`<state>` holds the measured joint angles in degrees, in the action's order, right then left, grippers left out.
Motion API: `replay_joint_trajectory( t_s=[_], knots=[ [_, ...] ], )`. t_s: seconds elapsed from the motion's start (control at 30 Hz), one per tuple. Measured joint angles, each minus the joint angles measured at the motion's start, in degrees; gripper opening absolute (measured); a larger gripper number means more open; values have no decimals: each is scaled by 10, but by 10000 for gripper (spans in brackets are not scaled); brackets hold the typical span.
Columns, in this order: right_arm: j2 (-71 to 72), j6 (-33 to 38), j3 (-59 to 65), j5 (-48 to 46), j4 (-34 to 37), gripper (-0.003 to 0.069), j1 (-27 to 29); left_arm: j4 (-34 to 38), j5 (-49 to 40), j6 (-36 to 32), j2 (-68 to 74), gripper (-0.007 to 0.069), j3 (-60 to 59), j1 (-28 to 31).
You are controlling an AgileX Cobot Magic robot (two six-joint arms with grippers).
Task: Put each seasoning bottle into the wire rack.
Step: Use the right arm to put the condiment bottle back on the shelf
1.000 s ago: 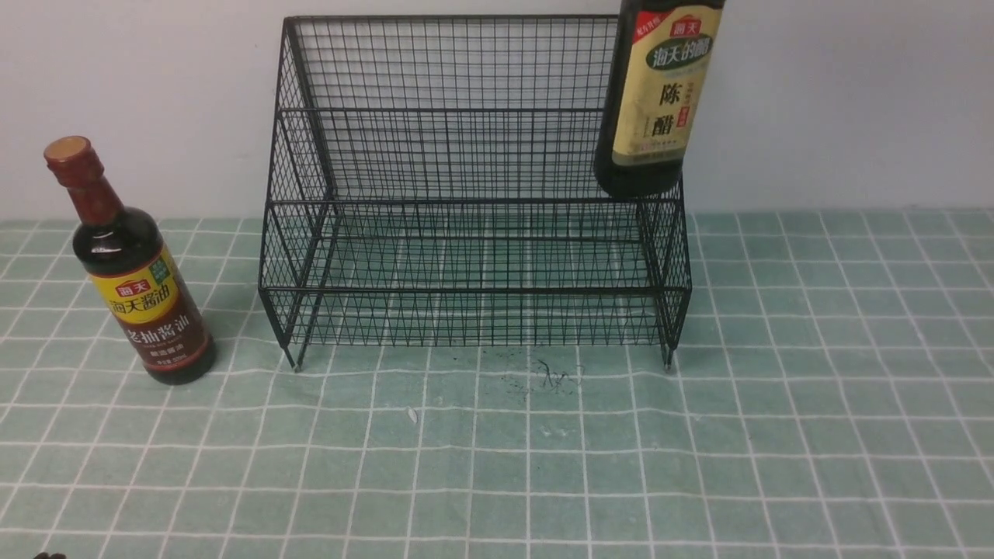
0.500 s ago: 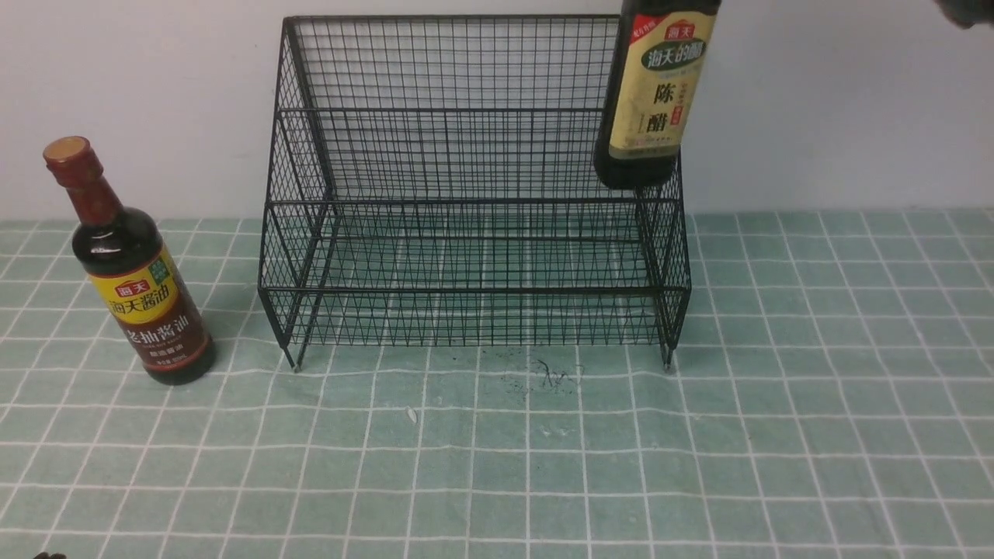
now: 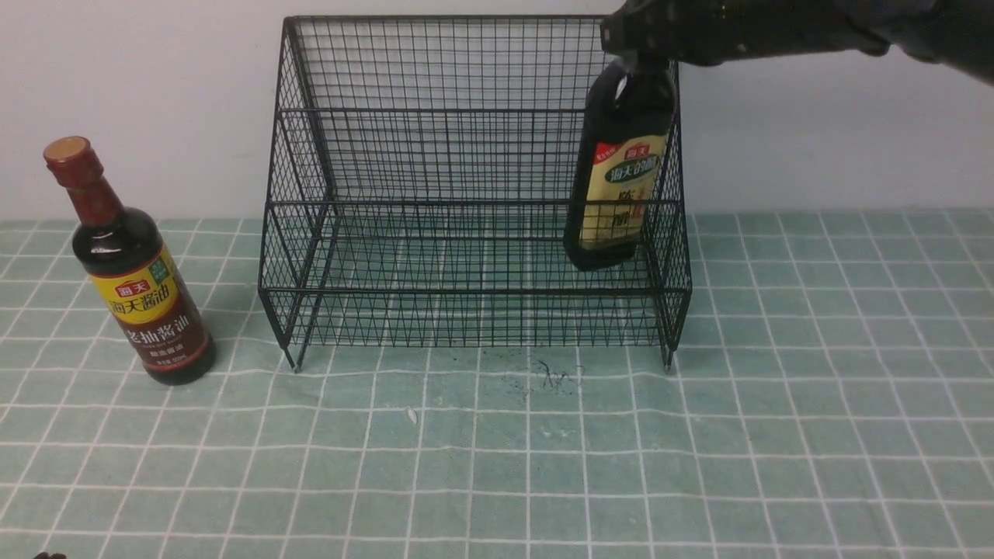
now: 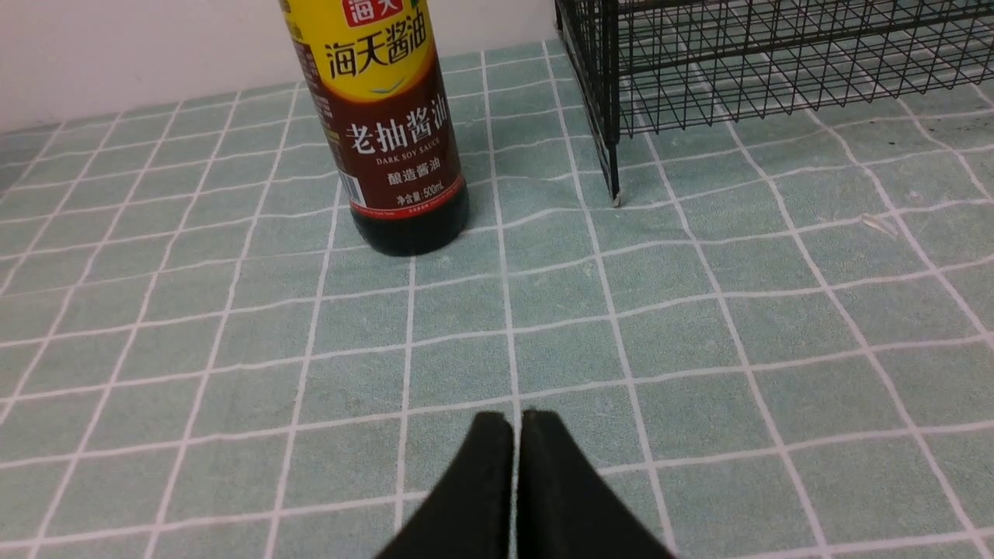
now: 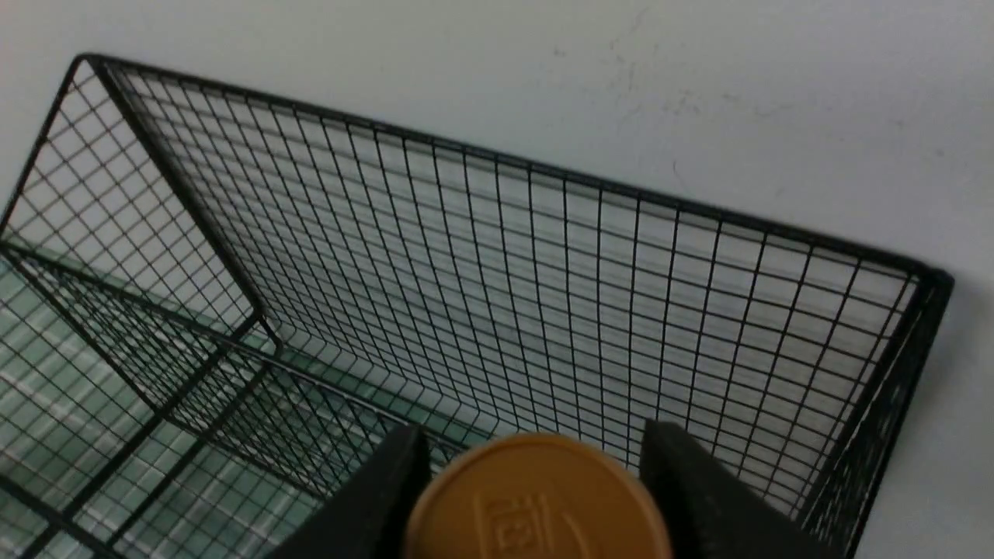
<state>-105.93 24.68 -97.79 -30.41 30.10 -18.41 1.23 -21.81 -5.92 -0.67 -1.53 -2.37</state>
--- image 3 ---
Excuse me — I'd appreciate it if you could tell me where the green checkered tablecloth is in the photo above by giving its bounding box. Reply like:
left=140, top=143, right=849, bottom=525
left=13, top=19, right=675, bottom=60
left=1, top=210, right=993, bottom=558

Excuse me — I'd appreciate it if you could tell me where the vinegar bottle yellow label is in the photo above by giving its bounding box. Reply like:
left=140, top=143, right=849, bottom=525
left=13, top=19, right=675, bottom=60
left=562, top=57, right=676, bottom=272

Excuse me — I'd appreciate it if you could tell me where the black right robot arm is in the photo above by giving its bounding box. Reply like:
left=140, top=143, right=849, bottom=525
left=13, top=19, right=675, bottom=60
left=600, top=1, right=993, bottom=84

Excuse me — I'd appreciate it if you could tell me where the black wire mesh rack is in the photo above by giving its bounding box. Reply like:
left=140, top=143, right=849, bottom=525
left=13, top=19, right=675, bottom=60
left=259, top=15, right=693, bottom=368

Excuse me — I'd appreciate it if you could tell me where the dark soy sauce bottle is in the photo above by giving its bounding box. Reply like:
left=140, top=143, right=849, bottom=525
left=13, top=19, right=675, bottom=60
left=43, top=137, right=216, bottom=386

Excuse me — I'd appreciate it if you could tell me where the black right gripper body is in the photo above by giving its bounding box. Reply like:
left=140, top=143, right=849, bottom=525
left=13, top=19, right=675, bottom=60
left=600, top=1, right=890, bottom=67

